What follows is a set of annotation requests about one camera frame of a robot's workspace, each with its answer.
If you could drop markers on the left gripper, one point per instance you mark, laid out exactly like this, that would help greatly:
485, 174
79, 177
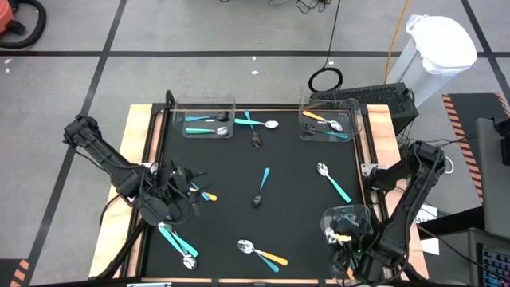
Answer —
175, 183

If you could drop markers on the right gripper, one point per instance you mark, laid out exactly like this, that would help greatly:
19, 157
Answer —
360, 235

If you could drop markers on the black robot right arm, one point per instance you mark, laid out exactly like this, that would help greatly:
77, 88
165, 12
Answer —
402, 215

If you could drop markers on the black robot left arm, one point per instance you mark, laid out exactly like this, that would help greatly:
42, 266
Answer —
103, 153

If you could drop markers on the clear plastic bin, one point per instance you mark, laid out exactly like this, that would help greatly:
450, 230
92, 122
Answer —
203, 104
326, 215
350, 107

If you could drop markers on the white paper sheet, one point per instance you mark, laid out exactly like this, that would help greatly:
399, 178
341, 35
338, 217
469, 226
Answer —
428, 247

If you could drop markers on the wooden base board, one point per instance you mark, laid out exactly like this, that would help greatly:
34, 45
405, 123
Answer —
139, 119

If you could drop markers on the black diagonal support strut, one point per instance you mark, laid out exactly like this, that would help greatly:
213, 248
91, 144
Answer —
123, 249

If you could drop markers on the black perforated computer case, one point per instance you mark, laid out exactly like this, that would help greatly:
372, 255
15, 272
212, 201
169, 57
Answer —
382, 95

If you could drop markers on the backlit keyboard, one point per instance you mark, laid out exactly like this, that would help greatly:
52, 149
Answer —
496, 267

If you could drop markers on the grey desk panel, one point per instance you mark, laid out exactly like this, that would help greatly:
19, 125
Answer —
494, 191

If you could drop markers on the black orange striped mat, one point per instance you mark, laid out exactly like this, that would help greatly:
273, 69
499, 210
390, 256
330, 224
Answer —
16, 275
470, 107

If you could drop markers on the black device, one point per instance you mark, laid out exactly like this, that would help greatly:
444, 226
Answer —
504, 139

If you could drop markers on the trash can with white bag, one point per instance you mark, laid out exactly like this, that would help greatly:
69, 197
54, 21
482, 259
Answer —
442, 44

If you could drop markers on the orange vacuum cleaner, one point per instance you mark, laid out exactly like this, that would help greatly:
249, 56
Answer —
6, 16

